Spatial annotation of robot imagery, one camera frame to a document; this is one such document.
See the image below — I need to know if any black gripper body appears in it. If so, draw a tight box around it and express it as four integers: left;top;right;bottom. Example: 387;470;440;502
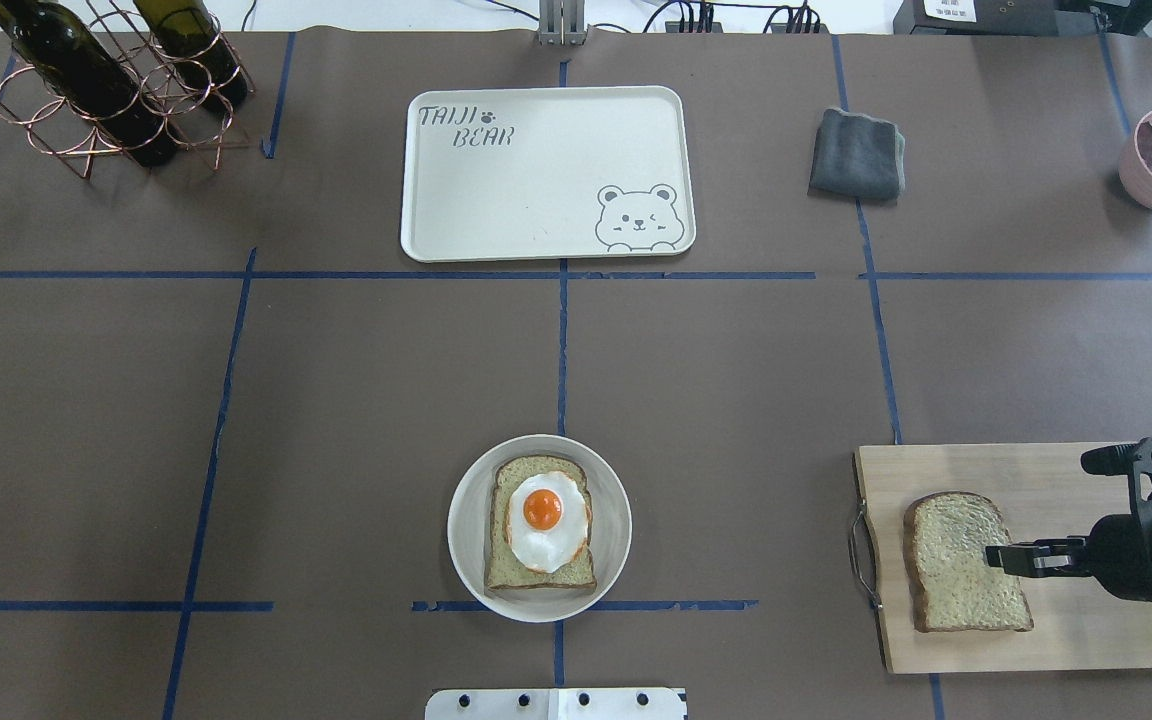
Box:
1085;514;1152;601

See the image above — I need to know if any bread slice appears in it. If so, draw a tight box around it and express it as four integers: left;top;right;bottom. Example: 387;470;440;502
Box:
484;455;596;591
902;491;1036;632

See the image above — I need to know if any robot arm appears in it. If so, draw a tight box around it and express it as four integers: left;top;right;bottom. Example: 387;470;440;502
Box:
983;501;1152;602

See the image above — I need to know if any cream bear tray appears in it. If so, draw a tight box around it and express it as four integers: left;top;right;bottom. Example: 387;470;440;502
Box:
399;85;698;264

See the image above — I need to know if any wooden cutting board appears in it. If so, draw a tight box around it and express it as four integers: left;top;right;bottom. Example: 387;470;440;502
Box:
854;442;1152;674

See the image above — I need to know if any folded grey cloth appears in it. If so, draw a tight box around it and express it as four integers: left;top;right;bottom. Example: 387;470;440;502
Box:
809;108;905;202

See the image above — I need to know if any fried egg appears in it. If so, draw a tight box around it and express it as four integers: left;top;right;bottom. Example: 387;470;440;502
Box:
506;470;590;574

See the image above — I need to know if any white round plate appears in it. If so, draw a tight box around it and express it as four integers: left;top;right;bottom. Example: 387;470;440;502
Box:
447;434;634;623

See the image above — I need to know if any green wine bottle middle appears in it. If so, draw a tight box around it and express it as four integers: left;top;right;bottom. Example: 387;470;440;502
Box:
134;1;250;115

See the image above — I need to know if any green wine bottle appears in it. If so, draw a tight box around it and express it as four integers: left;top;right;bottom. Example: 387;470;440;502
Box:
134;1;250;115
0;1;177;167

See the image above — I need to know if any green wine bottle front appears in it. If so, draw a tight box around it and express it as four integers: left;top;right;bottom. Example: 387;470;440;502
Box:
0;1;177;167

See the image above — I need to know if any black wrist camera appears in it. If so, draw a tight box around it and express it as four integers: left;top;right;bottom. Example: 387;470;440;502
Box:
1079;437;1152;501

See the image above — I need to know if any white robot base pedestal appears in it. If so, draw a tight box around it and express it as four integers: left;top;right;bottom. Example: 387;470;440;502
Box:
424;687;689;719

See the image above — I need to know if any aluminium frame post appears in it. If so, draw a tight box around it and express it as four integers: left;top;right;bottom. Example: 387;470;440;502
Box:
538;0;589;46

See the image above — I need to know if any copper wire bottle rack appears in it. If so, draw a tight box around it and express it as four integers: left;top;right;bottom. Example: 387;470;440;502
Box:
0;1;253;179

